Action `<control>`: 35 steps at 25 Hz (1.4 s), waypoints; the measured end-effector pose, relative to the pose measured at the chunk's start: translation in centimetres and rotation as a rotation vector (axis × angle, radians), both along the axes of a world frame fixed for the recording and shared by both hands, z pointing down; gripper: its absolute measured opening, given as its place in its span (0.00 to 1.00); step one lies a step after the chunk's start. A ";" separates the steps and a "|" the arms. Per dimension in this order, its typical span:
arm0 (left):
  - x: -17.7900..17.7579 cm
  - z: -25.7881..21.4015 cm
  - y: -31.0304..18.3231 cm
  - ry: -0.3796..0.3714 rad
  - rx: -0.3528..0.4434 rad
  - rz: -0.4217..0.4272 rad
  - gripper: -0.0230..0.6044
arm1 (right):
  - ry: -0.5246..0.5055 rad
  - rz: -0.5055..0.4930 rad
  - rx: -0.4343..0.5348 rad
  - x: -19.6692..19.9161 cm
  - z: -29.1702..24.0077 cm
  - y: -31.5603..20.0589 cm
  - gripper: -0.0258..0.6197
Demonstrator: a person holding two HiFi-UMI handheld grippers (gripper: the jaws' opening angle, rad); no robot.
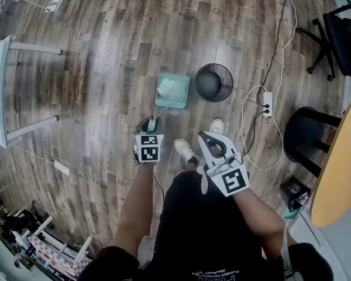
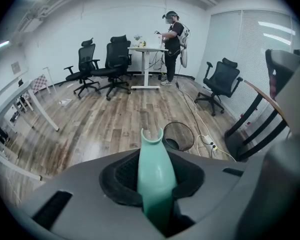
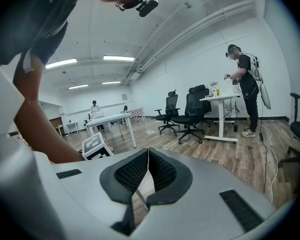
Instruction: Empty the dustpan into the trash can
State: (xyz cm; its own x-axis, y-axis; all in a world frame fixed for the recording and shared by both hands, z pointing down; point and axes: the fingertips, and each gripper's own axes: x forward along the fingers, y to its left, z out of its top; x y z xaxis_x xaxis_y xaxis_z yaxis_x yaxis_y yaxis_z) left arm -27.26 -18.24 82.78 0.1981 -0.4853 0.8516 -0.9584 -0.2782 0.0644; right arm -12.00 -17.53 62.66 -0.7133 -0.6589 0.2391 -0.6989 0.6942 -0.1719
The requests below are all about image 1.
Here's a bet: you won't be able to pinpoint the person's right white shoe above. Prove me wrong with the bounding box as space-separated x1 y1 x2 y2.
208 118 225 135

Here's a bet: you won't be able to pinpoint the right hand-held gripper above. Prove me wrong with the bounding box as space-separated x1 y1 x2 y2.
198 131 250 198

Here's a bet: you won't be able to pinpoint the person's white shoe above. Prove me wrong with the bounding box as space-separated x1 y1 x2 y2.
173 138 201 166
208 118 225 135

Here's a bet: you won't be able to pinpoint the black cable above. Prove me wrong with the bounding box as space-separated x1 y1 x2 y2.
242 0 289 158

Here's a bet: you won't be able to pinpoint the yellow round table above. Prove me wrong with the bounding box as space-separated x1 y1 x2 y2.
309 90 351 228

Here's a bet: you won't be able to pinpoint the person's right forearm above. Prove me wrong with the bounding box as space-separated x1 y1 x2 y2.
233 186 288 263

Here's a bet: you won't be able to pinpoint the person's left forearm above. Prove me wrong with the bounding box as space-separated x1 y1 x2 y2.
109 162 158 251

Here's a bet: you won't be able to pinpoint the white power strip with plugs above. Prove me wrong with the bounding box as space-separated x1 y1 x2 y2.
262 91 274 118

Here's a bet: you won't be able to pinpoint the white paper scraps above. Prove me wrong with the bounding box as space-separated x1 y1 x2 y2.
158 78 185 100

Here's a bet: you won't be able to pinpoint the person's black shirt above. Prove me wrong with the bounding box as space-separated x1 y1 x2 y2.
75 170 335 281

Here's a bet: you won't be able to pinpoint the grey backpack strap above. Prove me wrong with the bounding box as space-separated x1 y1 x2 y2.
280 223 294 275

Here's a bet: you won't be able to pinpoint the thick white cable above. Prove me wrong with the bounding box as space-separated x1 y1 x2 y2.
240 0 302 171

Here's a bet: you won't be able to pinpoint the plain white power strip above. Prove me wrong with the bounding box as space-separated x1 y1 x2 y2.
53 160 71 176

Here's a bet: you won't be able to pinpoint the person's left white shoe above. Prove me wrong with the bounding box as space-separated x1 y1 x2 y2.
173 138 201 166

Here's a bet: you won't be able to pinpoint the black round stool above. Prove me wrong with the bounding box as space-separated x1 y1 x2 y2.
283 106 343 179

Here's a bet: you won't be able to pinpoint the black cardboard box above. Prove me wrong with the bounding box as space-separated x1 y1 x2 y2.
280 176 313 213

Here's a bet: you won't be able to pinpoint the white floor stand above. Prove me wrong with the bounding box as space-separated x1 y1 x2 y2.
9 0 67 13

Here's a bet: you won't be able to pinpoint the black mesh waste bin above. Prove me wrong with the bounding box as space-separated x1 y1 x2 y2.
195 63 235 103

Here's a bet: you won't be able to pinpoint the teal dustpan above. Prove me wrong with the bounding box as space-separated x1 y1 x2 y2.
147 73 191 135

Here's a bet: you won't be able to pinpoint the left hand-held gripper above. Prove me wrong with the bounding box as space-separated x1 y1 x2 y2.
133 116 166 165

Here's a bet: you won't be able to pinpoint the thin white cable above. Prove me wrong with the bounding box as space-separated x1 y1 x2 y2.
13 143 56 166

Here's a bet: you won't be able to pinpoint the black office chair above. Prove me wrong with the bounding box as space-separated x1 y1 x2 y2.
295 0 351 81

